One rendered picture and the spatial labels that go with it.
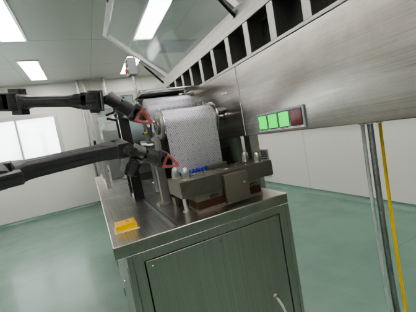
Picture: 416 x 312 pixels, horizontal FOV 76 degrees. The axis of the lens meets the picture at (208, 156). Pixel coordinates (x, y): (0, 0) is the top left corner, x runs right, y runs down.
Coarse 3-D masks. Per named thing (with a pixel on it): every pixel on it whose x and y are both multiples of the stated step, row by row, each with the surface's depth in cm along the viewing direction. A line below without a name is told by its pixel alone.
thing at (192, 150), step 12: (192, 132) 116; (204, 132) 118; (216, 132) 121; (168, 144) 112; (180, 144) 114; (192, 144) 116; (204, 144) 118; (216, 144) 121; (180, 156) 114; (192, 156) 116; (204, 156) 119; (216, 156) 121; (180, 168) 114; (192, 168) 116
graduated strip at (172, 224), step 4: (144, 200) 137; (148, 204) 126; (152, 208) 118; (156, 208) 117; (156, 212) 110; (160, 212) 108; (160, 216) 103; (164, 216) 102; (164, 220) 97; (168, 220) 96; (168, 224) 92; (172, 224) 91; (176, 224) 90
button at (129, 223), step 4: (124, 220) 97; (128, 220) 96; (132, 220) 95; (116, 224) 94; (120, 224) 94; (124, 224) 93; (128, 224) 93; (132, 224) 93; (136, 224) 94; (116, 228) 91; (120, 228) 92; (124, 228) 92; (128, 228) 93
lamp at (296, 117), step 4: (300, 108) 84; (292, 112) 87; (296, 112) 86; (300, 112) 84; (292, 116) 87; (296, 116) 86; (300, 116) 84; (292, 120) 88; (296, 120) 86; (300, 120) 85; (292, 124) 88; (296, 124) 87
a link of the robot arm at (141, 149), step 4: (136, 144) 105; (140, 148) 105; (144, 148) 106; (136, 152) 104; (140, 152) 104; (144, 152) 105; (136, 156) 105; (140, 156) 105; (144, 156) 106; (132, 160) 105; (136, 160) 106
